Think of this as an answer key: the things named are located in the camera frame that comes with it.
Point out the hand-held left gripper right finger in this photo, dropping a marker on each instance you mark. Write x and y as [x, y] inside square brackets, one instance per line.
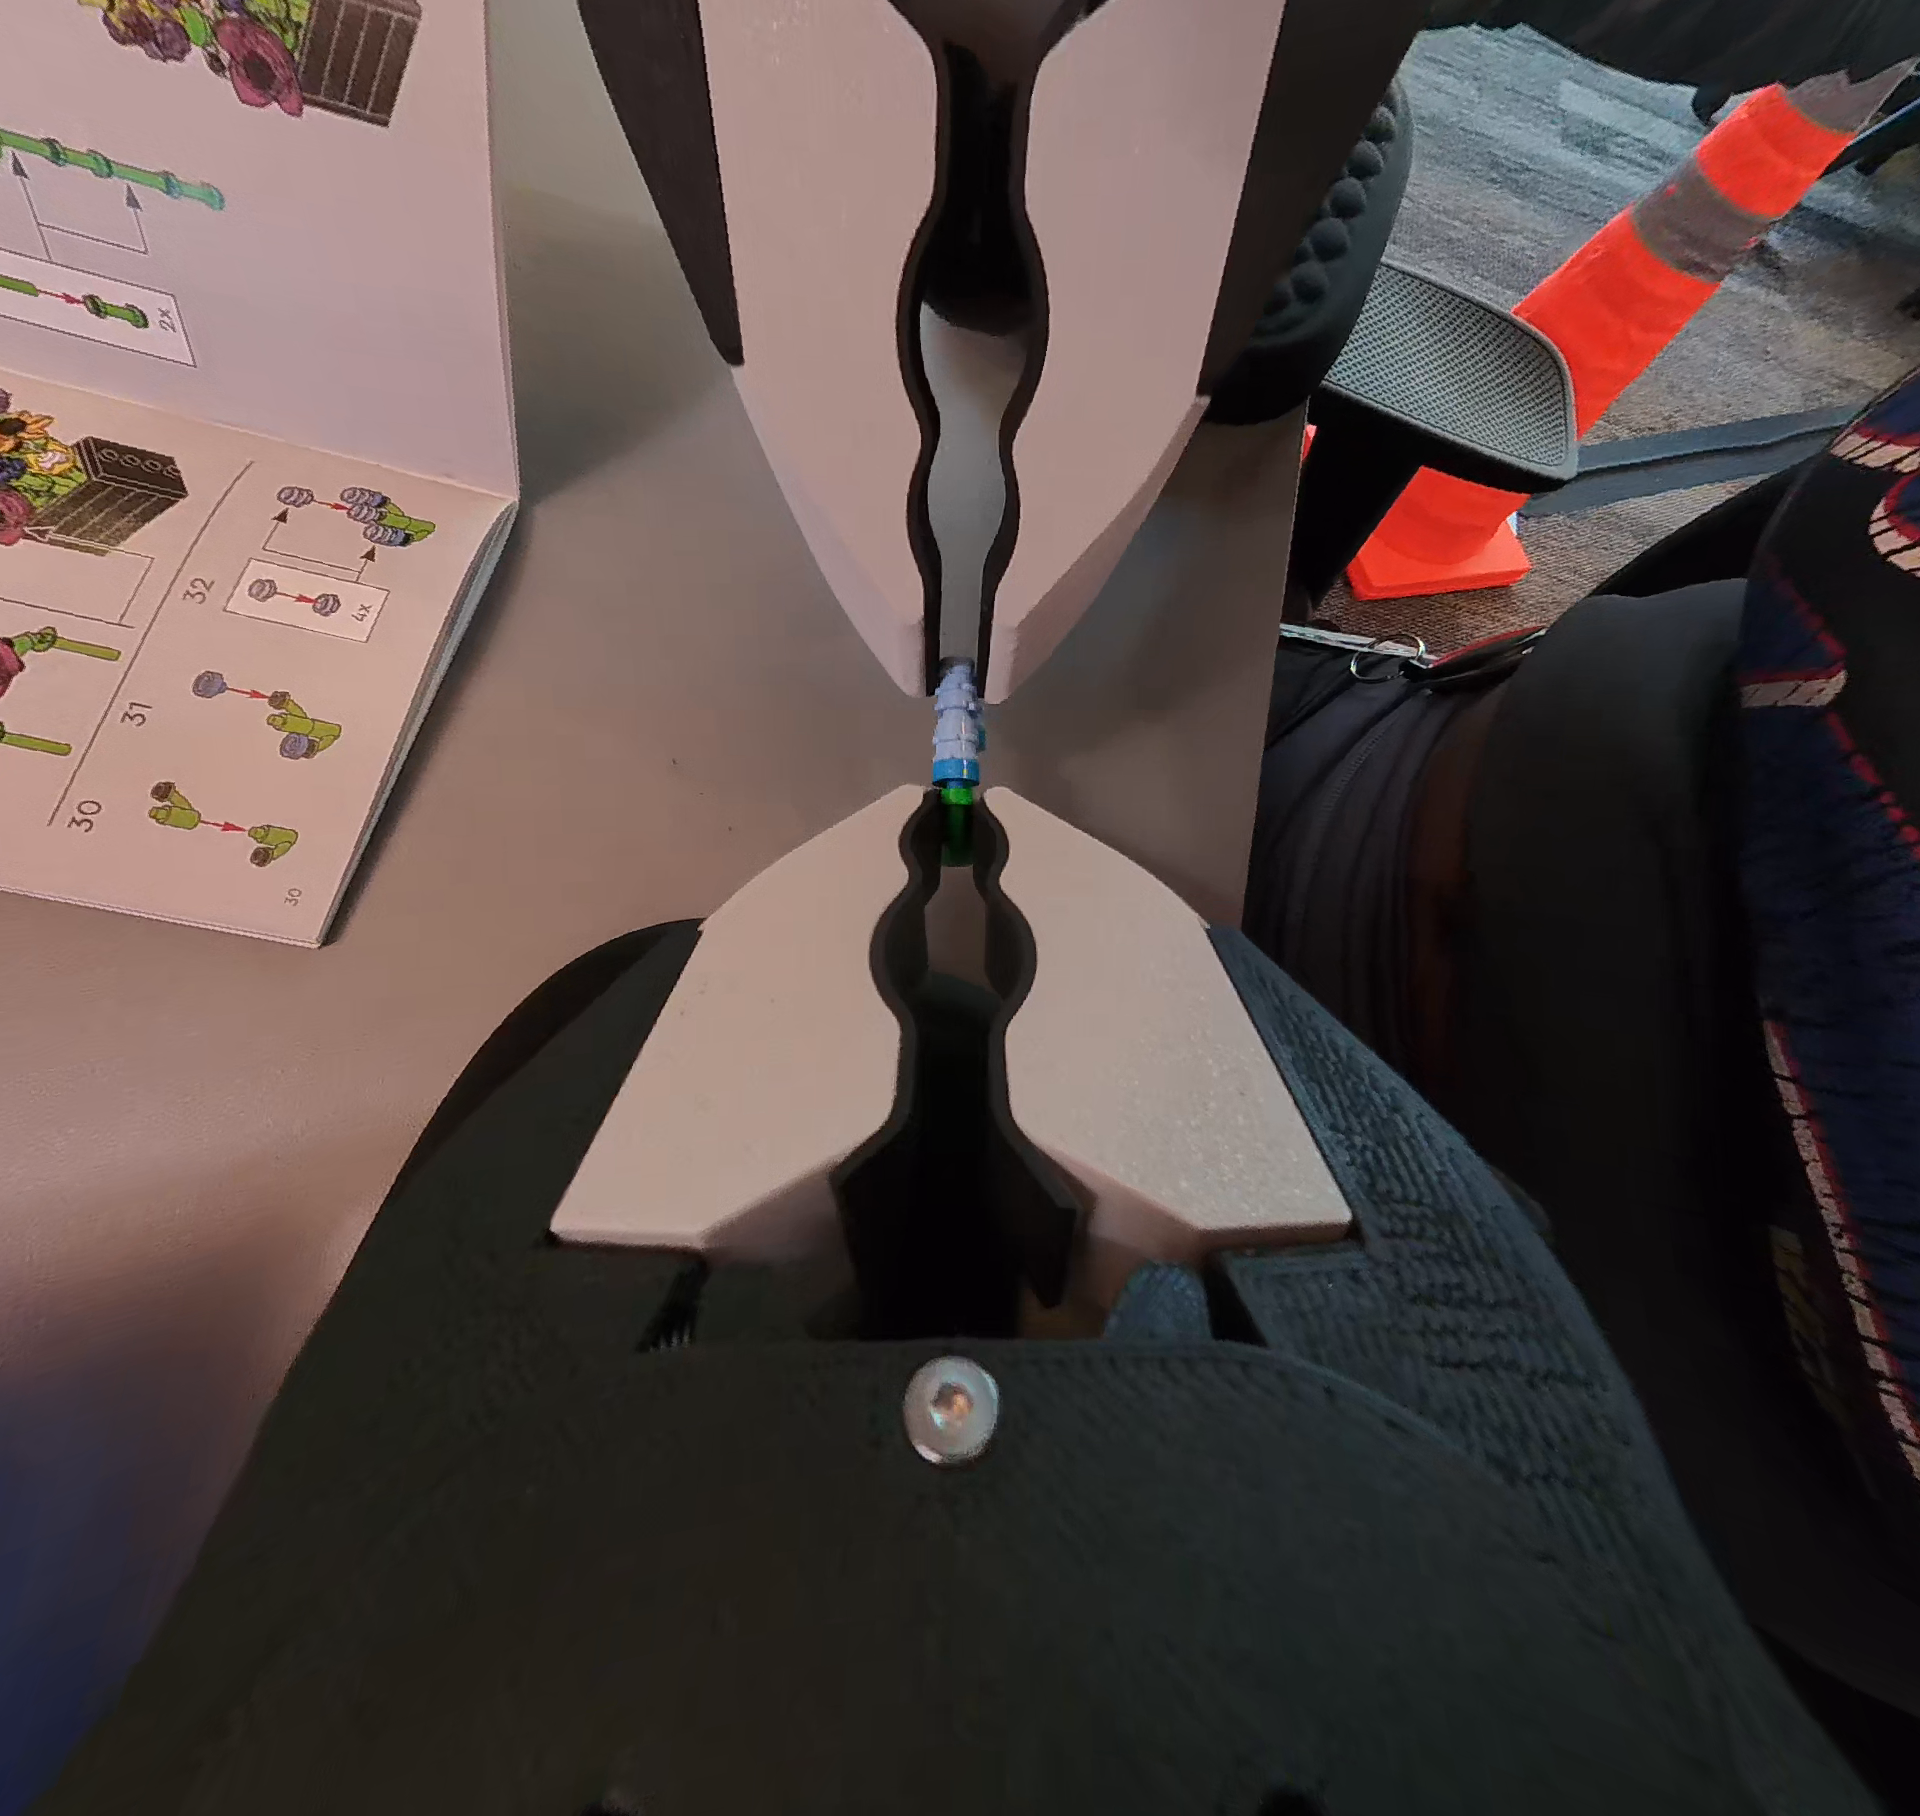
[1172, 1068]

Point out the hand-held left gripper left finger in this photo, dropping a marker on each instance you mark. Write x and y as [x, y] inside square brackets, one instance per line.
[751, 1082]

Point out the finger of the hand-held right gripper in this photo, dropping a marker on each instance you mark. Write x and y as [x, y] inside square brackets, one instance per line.
[1156, 197]
[810, 197]

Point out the short green lego stalk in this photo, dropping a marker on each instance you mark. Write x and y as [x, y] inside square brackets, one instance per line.
[954, 805]

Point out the lego instruction booklet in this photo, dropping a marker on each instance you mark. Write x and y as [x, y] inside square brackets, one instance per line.
[302, 316]

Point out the black rounded pad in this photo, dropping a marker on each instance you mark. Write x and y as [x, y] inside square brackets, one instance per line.
[1352, 257]

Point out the grey chair armrest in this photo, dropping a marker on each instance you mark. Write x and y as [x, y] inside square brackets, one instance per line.
[1456, 376]

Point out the orange plastic wedge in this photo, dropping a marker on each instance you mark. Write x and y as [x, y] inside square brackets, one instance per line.
[1621, 287]

